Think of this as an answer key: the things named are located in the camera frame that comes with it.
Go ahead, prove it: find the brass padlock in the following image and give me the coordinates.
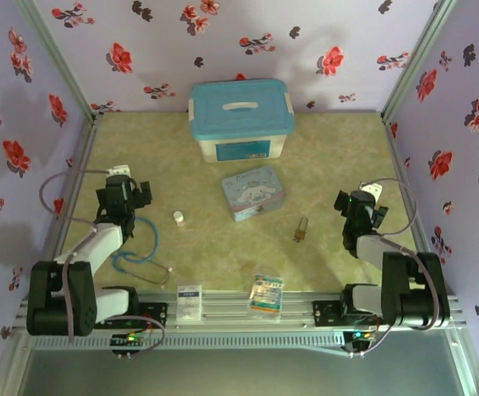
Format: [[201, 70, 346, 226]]
[[292, 217, 309, 243]]

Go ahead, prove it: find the blue stethoscope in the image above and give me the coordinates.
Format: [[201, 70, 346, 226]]
[[110, 216, 173, 290]]

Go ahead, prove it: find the blue cartoon tin box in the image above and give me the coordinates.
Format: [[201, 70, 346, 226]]
[[221, 165, 289, 223]]

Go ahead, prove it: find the white card packet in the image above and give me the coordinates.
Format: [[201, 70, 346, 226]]
[[176, 283, 204, 322]]

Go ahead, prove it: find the clear plastic bag packet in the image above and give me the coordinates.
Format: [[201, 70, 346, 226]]
[[248, 273, 285, 323]]

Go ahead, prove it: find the white storage box blue lid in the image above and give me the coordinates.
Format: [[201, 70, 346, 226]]
[[188, 78, 297, 164]]

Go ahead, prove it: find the left circuit board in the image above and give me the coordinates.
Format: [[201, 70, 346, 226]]
[[110, 332, 146, 347]]

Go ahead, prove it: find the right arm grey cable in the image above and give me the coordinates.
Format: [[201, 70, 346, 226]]
[[348, 177, 445, 358]]

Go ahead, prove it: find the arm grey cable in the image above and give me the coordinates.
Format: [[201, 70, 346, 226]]
[[39, 167, 166, 360], [348, 177, 445, 358]]

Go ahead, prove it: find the aluminium side rail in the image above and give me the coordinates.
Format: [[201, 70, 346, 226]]
[[383, 119, 442, 295], [40, 115, 105, 290]]

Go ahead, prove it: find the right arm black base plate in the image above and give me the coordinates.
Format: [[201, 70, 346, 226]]
[[312, 299, 388, 328]]

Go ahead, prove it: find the left arm grey cable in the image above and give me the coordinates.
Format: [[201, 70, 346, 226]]
[[39, 167, 166, 360]]

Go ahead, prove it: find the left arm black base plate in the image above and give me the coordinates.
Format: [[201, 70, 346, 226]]
[[92, 302, 169, 330]]

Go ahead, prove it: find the aluminium front rail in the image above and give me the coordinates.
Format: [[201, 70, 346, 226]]
[[14, 290, 467, 331]]

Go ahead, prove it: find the aluminium frame post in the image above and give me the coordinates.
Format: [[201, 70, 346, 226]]
[[381, 0, 459, 121], [14, 0, 102, 121]]

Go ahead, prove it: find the slotted grey cable duct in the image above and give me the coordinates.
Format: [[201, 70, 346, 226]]
[[31, 333, 345, 350]]

